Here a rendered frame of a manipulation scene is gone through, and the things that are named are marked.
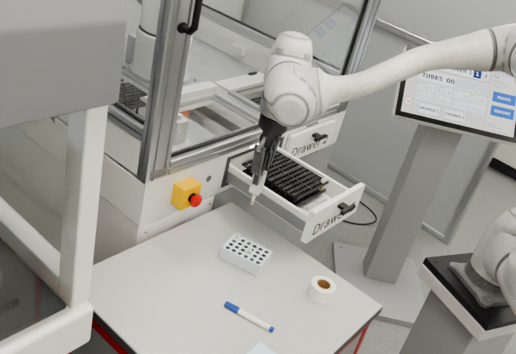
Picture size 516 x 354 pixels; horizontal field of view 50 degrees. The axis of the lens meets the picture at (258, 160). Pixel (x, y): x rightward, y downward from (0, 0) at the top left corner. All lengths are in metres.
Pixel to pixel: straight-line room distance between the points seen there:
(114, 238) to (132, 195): 0.19
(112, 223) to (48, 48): 0.94
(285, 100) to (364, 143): 2.53
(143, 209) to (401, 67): 0.77
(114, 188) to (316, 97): 0.70
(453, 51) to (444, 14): 1.91
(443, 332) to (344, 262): 1.15
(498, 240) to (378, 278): 1.29
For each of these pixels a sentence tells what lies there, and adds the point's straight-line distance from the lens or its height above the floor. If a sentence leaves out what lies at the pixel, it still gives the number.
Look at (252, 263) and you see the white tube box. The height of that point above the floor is 0.80.
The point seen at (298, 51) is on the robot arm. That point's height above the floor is 1.39.
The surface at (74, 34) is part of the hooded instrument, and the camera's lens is 0.84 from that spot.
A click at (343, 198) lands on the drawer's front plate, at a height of 0.92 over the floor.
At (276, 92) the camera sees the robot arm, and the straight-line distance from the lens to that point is 1.15.
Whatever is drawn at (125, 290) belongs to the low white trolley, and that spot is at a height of 0.76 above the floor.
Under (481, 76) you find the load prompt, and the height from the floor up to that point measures 1.15.
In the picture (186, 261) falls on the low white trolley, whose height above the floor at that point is 0.76.
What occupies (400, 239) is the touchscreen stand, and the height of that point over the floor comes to 0.31.
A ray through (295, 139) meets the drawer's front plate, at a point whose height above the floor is 0.91.
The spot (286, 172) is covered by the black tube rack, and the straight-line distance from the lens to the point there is 1.78.
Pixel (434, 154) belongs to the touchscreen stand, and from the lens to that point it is 2.56.
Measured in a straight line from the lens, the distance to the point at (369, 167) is 3.66.
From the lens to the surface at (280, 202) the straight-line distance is 1.66.
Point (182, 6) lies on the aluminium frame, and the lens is 1.33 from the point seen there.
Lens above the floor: 1.77
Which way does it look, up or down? 29 degrees down
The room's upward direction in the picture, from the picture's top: 14 degrees clockwise
